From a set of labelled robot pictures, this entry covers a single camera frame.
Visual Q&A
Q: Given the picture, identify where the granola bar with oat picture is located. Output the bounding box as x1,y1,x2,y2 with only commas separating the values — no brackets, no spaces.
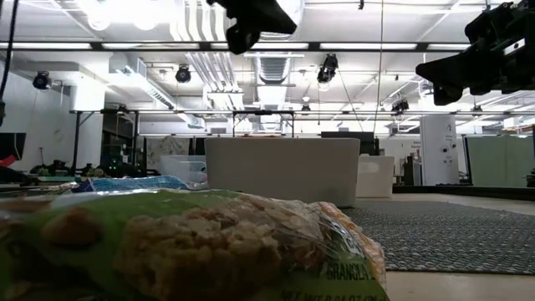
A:
0,187,389,301

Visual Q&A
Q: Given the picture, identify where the white pillar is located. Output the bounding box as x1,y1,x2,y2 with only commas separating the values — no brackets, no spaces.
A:
419,115,461,186

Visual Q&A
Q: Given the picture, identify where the clear plastic bin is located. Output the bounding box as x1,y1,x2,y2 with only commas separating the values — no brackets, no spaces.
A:
160,155,209,190

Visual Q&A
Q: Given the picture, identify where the ribbed metal air duct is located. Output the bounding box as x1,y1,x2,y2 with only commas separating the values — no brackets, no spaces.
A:
252,54,293,86

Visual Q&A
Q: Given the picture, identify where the black metal rack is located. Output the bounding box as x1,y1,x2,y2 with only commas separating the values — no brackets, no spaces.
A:
69,108,141,176

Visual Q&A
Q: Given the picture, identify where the blue granola bar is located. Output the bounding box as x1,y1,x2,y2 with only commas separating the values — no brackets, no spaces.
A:
73,174,190,194

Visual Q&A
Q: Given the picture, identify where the black aluminium table frame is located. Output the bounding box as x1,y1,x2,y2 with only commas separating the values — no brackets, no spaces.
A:
391,184,535,202

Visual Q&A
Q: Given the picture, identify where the black ceiling spotlight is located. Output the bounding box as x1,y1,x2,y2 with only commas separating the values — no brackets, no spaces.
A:
32,69,54,91
390,98,410,115
316,53,339,84
175,64,193,84

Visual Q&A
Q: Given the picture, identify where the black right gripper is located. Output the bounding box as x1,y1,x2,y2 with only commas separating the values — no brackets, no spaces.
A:
415,0,535,106

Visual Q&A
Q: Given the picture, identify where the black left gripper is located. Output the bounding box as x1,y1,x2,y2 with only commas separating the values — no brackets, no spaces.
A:
207,0,298,55

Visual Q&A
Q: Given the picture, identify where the dark woven placemat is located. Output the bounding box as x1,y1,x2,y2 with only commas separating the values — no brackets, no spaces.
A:
340,199,535,276

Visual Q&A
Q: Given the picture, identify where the green partition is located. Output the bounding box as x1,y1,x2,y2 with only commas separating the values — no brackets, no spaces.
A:
465,135,535,189

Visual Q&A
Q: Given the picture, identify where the black frame table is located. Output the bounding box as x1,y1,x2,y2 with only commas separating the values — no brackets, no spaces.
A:
231,109,296,139

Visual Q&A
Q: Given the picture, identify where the dark monitor with red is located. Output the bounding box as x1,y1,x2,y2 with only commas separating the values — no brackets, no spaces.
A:
0,132,27,168

